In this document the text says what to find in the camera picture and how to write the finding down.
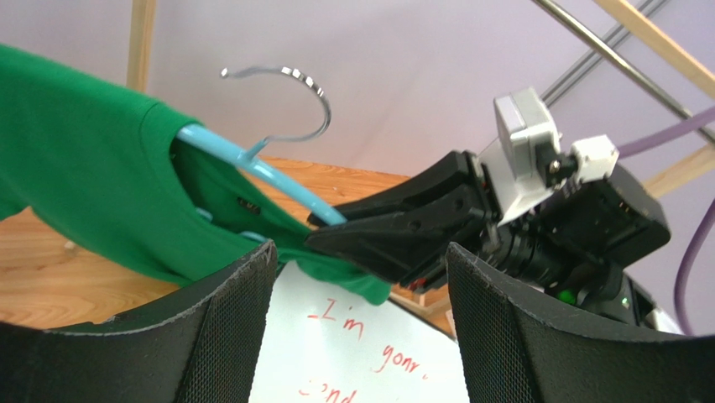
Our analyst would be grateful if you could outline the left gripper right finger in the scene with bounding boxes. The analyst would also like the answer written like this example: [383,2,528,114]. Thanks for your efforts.
[446,243,714,402]

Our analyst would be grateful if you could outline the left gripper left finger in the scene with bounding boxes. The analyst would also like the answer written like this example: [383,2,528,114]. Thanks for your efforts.
[1,242,277,402]

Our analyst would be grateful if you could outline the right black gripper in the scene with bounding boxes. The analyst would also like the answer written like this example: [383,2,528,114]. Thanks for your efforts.
[477,163,671,291]

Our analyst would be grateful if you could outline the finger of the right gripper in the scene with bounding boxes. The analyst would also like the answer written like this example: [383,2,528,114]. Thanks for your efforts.
[335,150,481,227]
[305,186,492,285]

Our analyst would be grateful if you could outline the light blue clothes hanger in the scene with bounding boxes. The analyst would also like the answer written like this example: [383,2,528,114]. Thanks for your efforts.
[176,65,347,228]

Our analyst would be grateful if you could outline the green t shirt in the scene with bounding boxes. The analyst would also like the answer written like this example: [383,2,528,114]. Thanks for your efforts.
[1,45,390,305]

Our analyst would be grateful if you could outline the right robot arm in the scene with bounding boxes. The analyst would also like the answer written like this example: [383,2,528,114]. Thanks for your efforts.
[305,151,671,326]

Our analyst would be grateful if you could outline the wooden clothes rack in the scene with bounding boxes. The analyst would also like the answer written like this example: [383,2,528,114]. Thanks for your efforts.
[126,1,714,327]

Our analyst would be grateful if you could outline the whiteboard with red writing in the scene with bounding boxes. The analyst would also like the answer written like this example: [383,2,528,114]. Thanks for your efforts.
[249,262,470,403]

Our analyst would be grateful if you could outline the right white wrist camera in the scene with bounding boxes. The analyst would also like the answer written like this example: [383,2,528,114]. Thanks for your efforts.
[478,87,619,226]

